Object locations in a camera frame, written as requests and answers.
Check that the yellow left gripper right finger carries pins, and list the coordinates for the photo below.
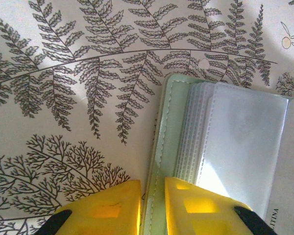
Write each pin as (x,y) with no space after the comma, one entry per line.
(198,213)

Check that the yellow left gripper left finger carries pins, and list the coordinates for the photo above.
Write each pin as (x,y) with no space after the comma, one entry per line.
(105,213)

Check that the white card black text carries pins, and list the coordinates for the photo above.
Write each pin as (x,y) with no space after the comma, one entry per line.
(291,159)

